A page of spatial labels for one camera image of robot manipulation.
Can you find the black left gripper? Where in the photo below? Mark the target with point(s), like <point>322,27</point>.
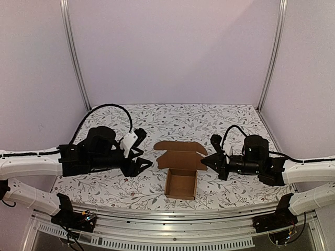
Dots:
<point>131,169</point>

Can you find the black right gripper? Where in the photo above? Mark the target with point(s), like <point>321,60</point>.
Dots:
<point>223,164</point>

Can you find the brown cardboard box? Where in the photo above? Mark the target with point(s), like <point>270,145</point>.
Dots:
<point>182,162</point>

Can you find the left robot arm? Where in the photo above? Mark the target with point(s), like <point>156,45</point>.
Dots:
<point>98,152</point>

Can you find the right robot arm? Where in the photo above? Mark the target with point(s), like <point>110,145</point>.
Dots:
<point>275,169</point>

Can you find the floral patterned table mat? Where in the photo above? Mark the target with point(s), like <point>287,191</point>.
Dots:
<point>178,137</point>

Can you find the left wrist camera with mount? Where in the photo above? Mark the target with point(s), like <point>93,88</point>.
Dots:
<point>132,139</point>

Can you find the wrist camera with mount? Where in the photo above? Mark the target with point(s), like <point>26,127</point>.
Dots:
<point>217,142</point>
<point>132,139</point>

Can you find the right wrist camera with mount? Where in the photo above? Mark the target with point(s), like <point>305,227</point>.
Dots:
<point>217,142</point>

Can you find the aluminium front rail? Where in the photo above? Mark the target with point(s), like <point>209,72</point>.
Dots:
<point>214,229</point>

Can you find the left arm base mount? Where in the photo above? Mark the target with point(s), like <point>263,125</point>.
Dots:
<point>82,221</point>

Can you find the right aluminium frame post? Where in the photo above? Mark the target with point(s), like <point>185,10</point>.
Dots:
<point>274,54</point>

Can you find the aluminium frame post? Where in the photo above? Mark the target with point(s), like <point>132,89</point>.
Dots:
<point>274,54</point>
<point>65,12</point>

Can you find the left aluminium frame post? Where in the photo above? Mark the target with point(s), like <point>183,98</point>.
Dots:
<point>65,12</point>

